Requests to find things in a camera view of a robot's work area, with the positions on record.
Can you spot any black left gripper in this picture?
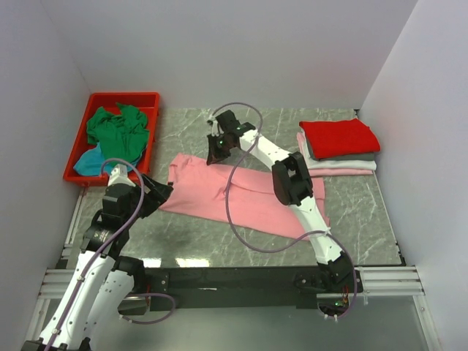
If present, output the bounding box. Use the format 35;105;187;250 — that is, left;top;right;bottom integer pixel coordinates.
124;173;173;227

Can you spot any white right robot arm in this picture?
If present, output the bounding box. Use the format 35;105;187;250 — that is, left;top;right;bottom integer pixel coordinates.
207;107;358;293

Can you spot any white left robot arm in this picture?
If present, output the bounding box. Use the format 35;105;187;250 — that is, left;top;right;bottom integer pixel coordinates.
22;175;173;350

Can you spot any green t shirt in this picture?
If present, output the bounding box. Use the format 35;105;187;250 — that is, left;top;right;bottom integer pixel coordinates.
86;103;150;164

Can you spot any blue t shirt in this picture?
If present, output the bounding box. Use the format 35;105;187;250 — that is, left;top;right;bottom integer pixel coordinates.
73;143;143;177

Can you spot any red plastic bin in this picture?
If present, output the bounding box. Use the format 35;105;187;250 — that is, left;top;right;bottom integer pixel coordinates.
63;91;160;187

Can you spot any folded grey t shirt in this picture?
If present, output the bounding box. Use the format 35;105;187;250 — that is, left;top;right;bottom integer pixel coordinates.
306;141;375;162

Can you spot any folded red t shirt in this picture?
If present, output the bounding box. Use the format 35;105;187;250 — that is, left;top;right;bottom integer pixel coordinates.
299;118;381;160

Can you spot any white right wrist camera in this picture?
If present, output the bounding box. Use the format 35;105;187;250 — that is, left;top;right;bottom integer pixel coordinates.
206;116;222;136

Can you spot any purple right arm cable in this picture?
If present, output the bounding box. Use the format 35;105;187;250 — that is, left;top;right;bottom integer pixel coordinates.
211;102;358;320

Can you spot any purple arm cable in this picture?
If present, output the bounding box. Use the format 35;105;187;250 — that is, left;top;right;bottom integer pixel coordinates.
43;157;177;348
211;102;358;320

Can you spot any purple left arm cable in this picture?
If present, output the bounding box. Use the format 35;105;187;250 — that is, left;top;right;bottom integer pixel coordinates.
43;157;177;348

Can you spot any aluminium frame rail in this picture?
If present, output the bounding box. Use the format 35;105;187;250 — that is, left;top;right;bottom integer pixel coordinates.
21;193;439;351

